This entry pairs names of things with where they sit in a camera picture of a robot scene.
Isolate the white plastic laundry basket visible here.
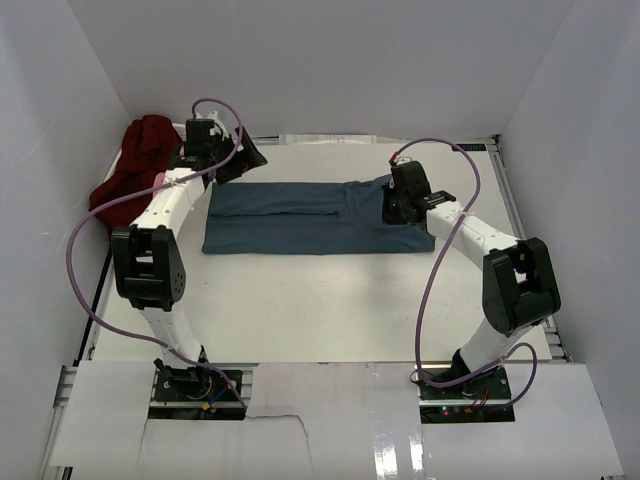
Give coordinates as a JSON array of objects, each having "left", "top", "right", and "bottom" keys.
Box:
[{"left": 104, "top": 123, "right": 186, "bottom": 180}]

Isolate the teal blue t shirt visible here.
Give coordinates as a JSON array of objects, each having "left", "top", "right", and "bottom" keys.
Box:
[{"left": 201, "top": 175, "right": 435, "bottom": 255}]

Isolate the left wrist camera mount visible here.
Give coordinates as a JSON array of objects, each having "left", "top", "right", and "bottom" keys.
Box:
[{"left": 196, "top": 110, "right": 237, "bottom": 140}]

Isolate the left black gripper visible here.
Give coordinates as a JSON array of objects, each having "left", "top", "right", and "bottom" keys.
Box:
[{"left": 210, "top": 127, "right": 268, "bottom": 186}]

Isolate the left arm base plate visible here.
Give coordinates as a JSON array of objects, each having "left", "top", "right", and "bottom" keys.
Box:
[{"left": 148, "top": 370, "right": 245, "bottom": 421}]

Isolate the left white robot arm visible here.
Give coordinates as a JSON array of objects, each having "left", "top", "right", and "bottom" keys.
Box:
[{"left": 111, "top": 118, "right": 267, "bottom": 400}]

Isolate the dark label sticker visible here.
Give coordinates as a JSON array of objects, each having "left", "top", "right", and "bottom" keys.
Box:
[{"left": 453, "top": 143, "right": 487, "bottom": 152}]

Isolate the paper sheet at back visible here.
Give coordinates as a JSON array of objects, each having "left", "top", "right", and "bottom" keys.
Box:
[{"left": 279, "top": 134, "right": 377, "bottom": 145}]

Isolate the dark red t shirt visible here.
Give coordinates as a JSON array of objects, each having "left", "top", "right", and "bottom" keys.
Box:
[{"left": 89, "top": 114, "right": 182, "bottom": 210}]

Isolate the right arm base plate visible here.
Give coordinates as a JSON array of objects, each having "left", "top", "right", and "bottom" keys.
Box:
[{"left": 409, "top": 367, "right": 515, "bottom": 425}]

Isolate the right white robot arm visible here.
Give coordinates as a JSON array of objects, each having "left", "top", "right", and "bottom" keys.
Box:
[{"left": 382, "top": 159, "right": 561, "bottom": 399}]

